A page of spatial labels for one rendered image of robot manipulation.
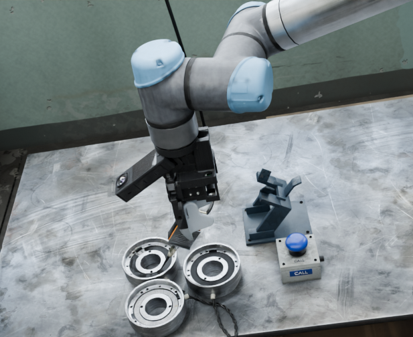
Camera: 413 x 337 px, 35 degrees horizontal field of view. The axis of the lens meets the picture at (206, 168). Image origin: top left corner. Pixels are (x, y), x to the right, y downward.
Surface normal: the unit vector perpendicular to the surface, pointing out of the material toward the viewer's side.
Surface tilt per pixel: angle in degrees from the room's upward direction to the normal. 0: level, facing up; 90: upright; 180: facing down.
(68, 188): 0
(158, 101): 93
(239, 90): 66
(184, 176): 0
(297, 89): 90
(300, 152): 0
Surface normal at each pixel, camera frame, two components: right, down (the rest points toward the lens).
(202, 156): 0.04, 0.64
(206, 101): -0.26, 0.69
